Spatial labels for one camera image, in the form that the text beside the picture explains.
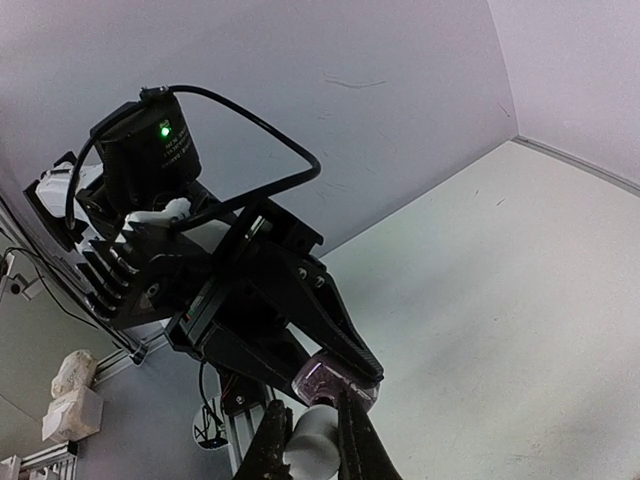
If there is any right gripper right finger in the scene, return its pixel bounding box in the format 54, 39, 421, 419
337, 392, 402, 480

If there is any nail polish bottle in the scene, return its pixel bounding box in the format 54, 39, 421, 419
291, 352, 380, 412

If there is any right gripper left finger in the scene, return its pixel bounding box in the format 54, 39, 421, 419
240, 400, 293, 480

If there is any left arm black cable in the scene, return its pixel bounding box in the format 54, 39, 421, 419
63, 83, 322, 236

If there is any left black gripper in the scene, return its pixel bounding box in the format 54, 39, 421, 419
79, 87, 384, 395

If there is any white nail polish cap brush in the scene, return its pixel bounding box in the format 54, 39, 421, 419
283, 404, 340, 480

